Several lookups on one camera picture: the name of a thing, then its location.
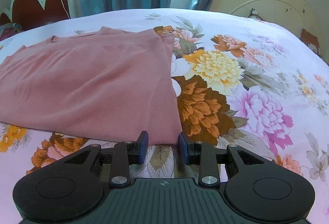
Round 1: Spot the pink knit garment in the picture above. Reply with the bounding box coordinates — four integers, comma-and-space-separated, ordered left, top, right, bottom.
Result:
1, 27, 182, 145

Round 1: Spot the clothes pile beside bed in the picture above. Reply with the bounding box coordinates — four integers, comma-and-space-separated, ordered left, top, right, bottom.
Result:
0, 23, 23, 41

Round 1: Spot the floral bed sheet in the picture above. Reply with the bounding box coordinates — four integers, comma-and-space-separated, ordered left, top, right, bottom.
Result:
1, 9, 328, 223

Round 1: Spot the cream round headboard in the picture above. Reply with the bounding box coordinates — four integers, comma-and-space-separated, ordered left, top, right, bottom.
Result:
210, 0, 323, 43

